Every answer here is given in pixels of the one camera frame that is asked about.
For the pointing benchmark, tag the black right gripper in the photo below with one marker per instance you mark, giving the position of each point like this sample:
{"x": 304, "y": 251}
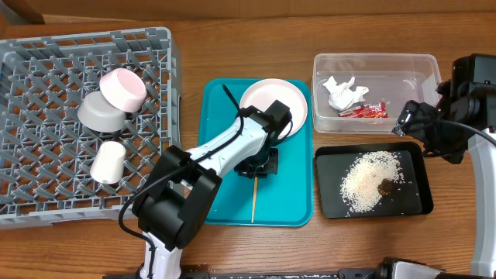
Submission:
{"x": 407, "y": 119}

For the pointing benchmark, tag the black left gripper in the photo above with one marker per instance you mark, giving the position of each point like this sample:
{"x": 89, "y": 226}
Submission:
{"x": 273, "y": 166}

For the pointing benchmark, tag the wooden chopstick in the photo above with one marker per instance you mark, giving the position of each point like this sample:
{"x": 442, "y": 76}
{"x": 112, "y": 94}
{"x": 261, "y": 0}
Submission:
{"x": 254, "y": 200}

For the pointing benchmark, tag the red snack wrapper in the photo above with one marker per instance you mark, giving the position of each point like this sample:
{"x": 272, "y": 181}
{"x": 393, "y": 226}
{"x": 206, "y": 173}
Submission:
{"x": 372, "y": 110}

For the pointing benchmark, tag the large white round plate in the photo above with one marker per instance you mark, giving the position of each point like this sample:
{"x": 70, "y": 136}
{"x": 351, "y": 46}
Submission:
{"x": 263, "y": 93}

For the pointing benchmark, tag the brown food scrap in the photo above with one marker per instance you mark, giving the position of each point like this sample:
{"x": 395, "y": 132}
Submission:
{"x": 385, "y": 187}

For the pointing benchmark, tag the pile of white rice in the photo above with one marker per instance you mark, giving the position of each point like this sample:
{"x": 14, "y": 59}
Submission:
{"x": 359, "y": 187}

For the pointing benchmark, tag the white paper cup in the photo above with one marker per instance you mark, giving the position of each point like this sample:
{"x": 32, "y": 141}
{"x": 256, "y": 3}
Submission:
{"x": 107, "y": 167}

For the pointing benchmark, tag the small pink bowl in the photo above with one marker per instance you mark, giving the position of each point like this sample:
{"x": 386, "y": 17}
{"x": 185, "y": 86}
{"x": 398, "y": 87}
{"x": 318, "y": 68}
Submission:
{"x": 123, "y": 89}

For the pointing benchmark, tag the grey round bowl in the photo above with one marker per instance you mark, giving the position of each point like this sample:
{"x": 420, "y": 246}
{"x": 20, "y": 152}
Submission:
{"x": 96, "y": 113}

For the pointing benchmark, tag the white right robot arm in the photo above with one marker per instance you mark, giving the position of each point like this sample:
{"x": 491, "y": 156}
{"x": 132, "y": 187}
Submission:
{"x": 463, "y": 121}

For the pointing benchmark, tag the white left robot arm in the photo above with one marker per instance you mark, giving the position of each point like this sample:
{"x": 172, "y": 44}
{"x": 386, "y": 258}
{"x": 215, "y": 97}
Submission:
{"x": 174, "y": 202}

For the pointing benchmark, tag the clear plastic waste bin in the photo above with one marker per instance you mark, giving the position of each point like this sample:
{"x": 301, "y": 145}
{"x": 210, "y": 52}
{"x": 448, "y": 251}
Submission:
{"x": 392, "y": 78}

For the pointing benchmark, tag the teal plastic serving tray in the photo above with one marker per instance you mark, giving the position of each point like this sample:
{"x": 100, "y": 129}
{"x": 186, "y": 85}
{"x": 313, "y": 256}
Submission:
{"x": 284, "y": 198}

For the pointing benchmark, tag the black plastic tray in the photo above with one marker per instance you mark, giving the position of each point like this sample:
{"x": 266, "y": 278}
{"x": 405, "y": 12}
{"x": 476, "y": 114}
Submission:
{"x": 411, "y": 198}

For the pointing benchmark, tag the crumpled white tissue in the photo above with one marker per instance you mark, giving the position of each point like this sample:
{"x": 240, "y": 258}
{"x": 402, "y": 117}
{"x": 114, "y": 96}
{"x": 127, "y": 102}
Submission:
{"x": 342, "y": 96}

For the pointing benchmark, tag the grey plastic dish rack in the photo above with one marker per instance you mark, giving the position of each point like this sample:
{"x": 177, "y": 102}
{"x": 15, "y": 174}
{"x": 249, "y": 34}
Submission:
{"x": 47, "y": 153}

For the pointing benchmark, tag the black rail at table edge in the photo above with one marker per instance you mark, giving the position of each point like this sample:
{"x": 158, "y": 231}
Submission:
{"x": 388, "y": 268}

